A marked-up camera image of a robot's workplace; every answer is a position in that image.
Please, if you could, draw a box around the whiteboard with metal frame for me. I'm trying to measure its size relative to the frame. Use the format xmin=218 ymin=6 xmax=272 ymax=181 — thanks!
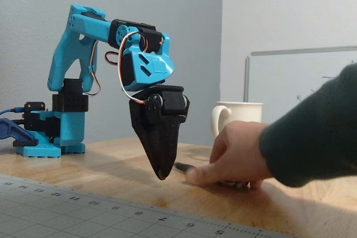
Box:
xmin=244 ymin=45 xmax=357 ymax=123

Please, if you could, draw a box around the blue USB cable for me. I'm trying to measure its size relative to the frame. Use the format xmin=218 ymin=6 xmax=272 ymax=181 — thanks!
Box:
xmin=0 ymin=106 xmax=26 ymax=116

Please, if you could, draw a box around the dark blue table clamp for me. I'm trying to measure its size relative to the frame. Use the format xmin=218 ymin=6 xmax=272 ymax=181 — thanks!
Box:
xmin=0 ymin=118 xmax=38 ymax=147

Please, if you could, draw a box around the forearm in dark green sleeve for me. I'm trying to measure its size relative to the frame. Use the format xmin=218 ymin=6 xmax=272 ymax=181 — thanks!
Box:
xmin=259 ymin=64 xmax=357 ymax=188

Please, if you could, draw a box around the grey gridded cutting mat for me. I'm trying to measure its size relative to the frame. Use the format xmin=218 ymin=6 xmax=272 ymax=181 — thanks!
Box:
xmin=0 ymin=173 xmax=288 ymax=238

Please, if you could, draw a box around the black motor controller board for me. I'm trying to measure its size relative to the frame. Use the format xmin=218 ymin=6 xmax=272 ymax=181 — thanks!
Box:
xmin=23 ymin=101 xmax=46 ymax=132

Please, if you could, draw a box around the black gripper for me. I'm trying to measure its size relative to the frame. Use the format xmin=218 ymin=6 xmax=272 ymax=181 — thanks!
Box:
xmin=128 ymin=85 xmax=191 ymax=181

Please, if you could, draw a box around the white and red servo cable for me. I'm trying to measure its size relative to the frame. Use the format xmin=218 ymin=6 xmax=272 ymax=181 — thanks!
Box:
xmin=118 ymin=32 xmax=149 ymax=105

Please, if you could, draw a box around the person's bare hand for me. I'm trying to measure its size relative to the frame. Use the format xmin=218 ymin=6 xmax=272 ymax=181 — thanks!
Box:
xmin=186 ymin=120 xmax=273 ymax=190

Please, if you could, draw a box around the white ceramic mug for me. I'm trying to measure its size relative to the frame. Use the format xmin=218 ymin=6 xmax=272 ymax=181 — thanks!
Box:
xmin=211 ymin=101 xmax=264 ymax=140

